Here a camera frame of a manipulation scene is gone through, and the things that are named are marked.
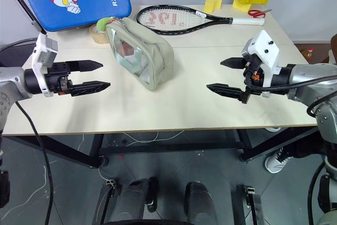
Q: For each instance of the black metal table frame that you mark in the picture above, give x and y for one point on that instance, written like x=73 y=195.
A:
x=168 y=151

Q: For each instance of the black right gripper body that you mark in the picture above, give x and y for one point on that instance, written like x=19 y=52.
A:
x=254 y=80

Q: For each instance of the clear packing tape roll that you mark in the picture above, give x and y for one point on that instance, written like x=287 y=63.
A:
x=96 y=36

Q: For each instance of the black trouser leg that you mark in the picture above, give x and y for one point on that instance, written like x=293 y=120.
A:
x=302 y=150

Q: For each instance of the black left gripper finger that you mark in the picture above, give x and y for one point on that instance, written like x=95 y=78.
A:
x=89 y=87
x=84 y=66

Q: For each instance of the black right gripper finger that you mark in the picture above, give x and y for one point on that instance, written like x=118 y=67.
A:
x=233 y=63
x=226 y=90

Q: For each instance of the blue cartoon kick pad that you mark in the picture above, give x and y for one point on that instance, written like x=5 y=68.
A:
x=87 y=3

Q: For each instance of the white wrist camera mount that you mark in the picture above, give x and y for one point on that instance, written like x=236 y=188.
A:
x=41 y=51
x=264 y=48

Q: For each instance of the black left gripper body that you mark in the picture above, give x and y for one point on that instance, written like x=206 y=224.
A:
x=56 y=77

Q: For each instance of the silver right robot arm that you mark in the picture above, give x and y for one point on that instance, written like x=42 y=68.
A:
x=300 y=73

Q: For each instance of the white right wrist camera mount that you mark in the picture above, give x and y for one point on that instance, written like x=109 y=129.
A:
x=264 y=48

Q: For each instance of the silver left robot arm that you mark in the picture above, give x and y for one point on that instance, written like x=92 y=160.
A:
x=12 y=78

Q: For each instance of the beige zippered pouch bag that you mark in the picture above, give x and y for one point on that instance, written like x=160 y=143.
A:
x=155 y=59

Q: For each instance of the black metal pole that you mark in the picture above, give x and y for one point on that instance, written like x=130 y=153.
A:
x=22 y=5

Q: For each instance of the green tennis ball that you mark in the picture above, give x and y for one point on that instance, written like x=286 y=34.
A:
x=103 y=22

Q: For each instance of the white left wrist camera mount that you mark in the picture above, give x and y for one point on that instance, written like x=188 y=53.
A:
x=41 y=51

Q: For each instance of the black tennis racket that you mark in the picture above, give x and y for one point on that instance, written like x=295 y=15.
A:
x=200 y=23

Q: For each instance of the dark rounded robot foot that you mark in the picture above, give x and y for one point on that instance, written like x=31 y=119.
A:
x=200 y=204
x=137 y=201

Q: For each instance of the white sneaker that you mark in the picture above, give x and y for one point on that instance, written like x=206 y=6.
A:
x=276 y=161

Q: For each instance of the yellow drink bottle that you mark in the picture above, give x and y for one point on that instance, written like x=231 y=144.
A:
x=308 y=55

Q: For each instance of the yellow paper sheet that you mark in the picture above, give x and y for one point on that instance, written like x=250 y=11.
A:
x=240 y=5

